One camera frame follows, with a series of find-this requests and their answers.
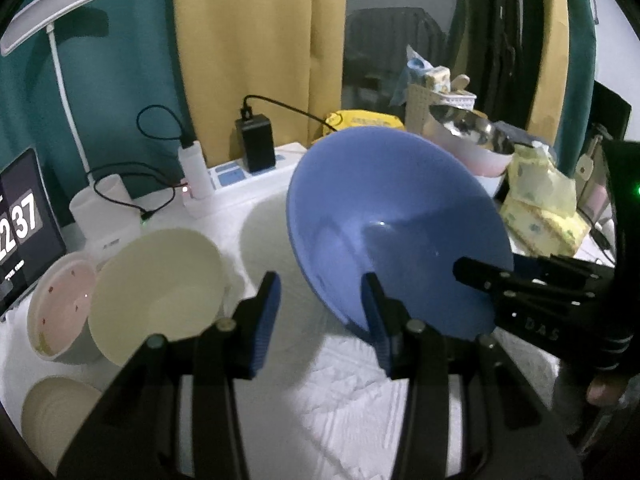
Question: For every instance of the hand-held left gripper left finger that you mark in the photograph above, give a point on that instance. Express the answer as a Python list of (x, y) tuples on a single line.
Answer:
[(265, 320)]

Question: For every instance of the white desk lamp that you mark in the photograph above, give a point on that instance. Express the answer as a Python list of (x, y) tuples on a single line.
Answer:
[(50, 10)]

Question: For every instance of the dark blue case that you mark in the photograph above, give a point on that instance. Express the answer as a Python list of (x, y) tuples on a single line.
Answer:
[(520, 135)]

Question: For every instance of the white power strip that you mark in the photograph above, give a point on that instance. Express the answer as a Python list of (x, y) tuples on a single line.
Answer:
[(230, 177)]

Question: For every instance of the white perforated basket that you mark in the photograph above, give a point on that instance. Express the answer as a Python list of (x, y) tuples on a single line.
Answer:
[(417, 105)]

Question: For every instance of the large blue bowl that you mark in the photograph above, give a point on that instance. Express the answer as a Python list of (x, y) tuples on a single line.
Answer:
[(380, 200)]

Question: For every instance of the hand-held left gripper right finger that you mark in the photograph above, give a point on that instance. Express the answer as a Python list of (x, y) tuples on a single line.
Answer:
[(377, 320)]

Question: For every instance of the cream plate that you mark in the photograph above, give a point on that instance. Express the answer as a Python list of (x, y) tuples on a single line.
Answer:
[(55, 415)]

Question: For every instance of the blue and white packet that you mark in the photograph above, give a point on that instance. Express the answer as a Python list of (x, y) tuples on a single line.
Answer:
[(415, 67)]

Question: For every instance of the yellow curtain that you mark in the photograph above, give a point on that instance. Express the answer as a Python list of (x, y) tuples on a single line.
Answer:
[(547, 60), (250, 35)]

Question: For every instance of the yellow wipes packet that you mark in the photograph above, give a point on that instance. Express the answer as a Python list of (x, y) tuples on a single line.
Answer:
[(365, 119)]

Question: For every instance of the cream bowl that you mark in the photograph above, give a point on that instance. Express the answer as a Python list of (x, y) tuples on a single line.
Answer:
[(160, 280)]

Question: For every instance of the yellow tissue pack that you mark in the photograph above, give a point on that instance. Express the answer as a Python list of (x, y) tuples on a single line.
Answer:
[(540, 195)]

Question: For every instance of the white charger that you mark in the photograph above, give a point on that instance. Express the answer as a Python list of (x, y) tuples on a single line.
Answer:
[(195, 170)]

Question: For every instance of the pink dotted bowl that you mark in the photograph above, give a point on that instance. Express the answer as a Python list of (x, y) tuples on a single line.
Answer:
[(65, 300)]

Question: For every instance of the white tablecloth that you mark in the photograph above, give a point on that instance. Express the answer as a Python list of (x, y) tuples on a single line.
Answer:
[(325, 410)]

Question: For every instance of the black charger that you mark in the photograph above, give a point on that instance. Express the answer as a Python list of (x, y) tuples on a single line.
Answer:
[(255, 142)]

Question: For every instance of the teal curtain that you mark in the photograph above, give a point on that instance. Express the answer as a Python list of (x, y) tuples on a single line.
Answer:
[(125, 60), (580, 60)]

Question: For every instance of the black monitor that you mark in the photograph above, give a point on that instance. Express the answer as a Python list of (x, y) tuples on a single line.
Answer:
[(612, 110)]

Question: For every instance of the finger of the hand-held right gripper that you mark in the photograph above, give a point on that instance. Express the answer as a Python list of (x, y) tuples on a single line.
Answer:
[(500, 282), (570, 267)]

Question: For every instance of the person's right hand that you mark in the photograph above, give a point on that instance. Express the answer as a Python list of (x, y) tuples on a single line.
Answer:
[(607, 391)]

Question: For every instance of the tablet with clock display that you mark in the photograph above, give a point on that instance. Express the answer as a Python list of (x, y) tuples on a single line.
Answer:
[(30, 220)]

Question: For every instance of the steel bowl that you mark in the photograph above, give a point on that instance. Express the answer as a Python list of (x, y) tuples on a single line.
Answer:
[(475, 127)]

